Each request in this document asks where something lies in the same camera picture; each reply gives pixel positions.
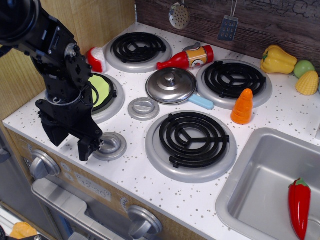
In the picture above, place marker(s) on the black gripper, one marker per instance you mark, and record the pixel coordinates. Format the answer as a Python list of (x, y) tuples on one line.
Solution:
[(68, 111)]

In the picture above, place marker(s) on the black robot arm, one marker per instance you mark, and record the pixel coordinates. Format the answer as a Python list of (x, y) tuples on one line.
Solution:
[(25, 26)]

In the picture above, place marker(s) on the yellow-green plate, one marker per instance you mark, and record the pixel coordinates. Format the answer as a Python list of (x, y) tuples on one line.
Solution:
[(101, 91)]

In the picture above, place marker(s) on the orange toy carrot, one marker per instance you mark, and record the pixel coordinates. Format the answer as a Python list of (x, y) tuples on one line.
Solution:
[(243, 108)]

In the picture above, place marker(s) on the left oven dial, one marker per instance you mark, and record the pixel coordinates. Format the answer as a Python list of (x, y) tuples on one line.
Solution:
[(43, 165)]

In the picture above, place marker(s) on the oven dial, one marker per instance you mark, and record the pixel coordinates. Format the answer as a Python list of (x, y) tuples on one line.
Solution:
[(43, 165), (142, 222)]

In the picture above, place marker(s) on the silver stove knob front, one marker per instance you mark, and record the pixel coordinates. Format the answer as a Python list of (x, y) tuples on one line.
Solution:
[(114, 146)]

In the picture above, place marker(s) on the silver stove knob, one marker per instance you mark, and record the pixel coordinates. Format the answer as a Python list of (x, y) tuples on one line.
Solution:
[(114, 146), (143, 109)]

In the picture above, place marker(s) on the front left burner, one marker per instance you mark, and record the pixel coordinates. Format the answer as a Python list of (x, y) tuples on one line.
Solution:
[(113, 100)]

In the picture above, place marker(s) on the burner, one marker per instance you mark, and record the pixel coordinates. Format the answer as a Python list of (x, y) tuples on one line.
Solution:
[(222, 82), (113, 100), (190, 147), (137, 52)]

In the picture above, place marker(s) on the silver stove knob centre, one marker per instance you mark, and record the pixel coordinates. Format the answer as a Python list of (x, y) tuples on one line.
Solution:
[(143, 109)]

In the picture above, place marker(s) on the red white toy food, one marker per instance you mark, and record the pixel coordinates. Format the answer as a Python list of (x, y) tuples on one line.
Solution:
[(96, 58)]

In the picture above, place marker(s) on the orange object bottom left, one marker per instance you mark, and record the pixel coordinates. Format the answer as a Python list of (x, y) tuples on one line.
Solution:
[(22, 230)]

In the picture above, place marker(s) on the back left burner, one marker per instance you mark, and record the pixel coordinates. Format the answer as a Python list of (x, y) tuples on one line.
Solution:
[(137, 52)]

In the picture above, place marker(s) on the right oven dial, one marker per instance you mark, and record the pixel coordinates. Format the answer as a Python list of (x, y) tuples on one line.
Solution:
[(142, 222)]

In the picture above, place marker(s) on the steel pot lid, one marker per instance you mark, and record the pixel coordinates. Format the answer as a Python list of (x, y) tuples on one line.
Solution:
[(171, 86)]

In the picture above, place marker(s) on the front right burner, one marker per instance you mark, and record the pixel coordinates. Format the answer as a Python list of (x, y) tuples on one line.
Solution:
[(190, 147)]

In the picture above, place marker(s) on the red ketchup bottle toy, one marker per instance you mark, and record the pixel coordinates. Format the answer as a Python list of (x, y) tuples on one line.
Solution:
[(190, 58)]

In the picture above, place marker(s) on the grey utensil behind bottle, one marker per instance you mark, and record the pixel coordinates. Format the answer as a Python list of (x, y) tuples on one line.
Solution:
[(196, 46)]

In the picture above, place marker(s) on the back right burner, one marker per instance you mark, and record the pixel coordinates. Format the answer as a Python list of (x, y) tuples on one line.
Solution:
[(222, 82)]

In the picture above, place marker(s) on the hanging slotted spoon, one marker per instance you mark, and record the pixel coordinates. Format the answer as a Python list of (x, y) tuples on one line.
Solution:
[(179, 15)]

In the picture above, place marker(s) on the hanging metal spatula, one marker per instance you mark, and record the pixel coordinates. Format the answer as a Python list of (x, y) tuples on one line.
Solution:
[(229, 25)]

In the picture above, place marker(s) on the silver sink basin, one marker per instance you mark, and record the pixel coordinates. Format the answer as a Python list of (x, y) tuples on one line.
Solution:
[(254, 199)]

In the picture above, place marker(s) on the yellow toy bell pepper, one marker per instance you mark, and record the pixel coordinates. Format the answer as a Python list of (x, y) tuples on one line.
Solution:
[(276, 60)]

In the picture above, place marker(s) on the red toy chili pepper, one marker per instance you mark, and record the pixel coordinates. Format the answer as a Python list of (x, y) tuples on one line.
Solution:
[(299, 201)]

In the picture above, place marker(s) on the green toy apple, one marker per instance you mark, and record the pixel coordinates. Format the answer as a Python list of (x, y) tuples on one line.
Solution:
[(302, 67)]

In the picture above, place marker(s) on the yellow toy corn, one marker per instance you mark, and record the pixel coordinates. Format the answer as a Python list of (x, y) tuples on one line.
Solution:
[(308, 84)]

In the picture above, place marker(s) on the silver oven door handle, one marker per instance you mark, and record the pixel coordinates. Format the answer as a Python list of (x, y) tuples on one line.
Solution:
[(84, 212)]

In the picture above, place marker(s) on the light blue pan handle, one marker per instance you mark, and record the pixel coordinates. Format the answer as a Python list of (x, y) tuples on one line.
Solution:
[(202, 102)]

